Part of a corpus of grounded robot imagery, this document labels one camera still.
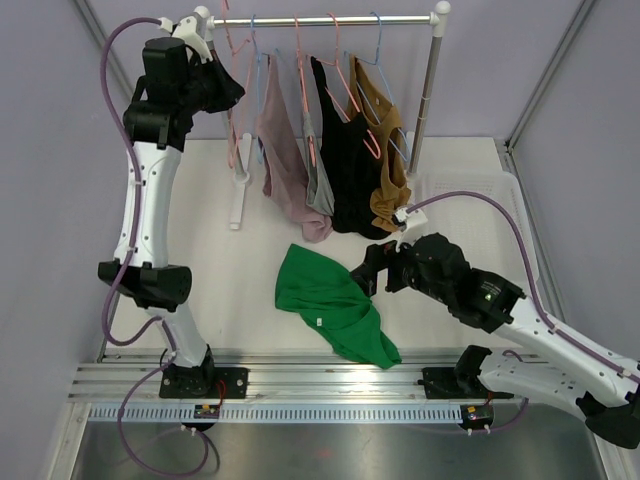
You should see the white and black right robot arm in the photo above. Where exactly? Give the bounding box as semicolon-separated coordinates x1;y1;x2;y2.
350;234;639;449

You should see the pink hanger with grey top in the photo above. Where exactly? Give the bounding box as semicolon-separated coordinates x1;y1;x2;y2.
294;16;316;166

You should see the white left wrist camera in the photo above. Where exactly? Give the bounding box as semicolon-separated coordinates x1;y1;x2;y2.
159;12;214;64

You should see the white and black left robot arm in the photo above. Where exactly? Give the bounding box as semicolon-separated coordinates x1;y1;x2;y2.
98;37;244;399

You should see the blue hanger with mauve top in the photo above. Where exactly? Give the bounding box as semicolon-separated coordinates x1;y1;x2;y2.
250;14;281;166

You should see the right aluminium frame post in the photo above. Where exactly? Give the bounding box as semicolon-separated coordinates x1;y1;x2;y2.
504;0;599;154

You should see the black tank top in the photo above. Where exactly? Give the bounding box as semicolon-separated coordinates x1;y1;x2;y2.
310;57;390;240

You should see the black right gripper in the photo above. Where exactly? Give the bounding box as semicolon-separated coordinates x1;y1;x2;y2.
351;228;453;305

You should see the aluminium frame post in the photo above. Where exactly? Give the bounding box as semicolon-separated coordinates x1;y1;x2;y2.
504;0;599;154
72;0;162;151

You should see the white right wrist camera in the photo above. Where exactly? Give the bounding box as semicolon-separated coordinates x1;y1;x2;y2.
393;207;428;252

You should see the white and metal clothes rack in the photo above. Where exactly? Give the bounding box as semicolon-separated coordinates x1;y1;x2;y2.
193;0;452;231

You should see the mauve pink tank top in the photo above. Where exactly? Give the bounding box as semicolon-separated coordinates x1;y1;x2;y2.
255;55;332;243

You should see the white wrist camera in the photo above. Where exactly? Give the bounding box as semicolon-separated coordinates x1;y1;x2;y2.
393;207;428;252
159;12;214;64

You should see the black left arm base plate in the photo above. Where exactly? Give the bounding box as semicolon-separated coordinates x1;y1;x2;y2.
159;366;249;400

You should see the brown tank top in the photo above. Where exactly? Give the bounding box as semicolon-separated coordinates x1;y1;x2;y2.
349;54;411;232

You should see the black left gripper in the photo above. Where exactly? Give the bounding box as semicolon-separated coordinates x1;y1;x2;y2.
176;49;243;114

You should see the grey tank top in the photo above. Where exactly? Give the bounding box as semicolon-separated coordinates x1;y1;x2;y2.
302;113;334;217

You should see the white slotted cable duct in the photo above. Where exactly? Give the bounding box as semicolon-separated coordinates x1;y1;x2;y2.
89;403;462;424

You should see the aluminium mounting rail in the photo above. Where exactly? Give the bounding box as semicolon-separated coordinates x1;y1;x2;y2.
67;349;612;404

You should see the pink wire hanger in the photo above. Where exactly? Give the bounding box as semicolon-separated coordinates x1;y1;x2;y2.
221;0;249;170

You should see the green tank top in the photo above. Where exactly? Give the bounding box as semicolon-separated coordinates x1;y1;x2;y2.
274;244;402;369

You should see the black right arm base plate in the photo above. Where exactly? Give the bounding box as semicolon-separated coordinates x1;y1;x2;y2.
416;367;514;400

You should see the left aluminium frame post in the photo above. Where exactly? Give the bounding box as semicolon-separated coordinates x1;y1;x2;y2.
72;0;162;151

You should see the white plastic basket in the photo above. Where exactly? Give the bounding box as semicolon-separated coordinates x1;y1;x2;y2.
411;170;539;293

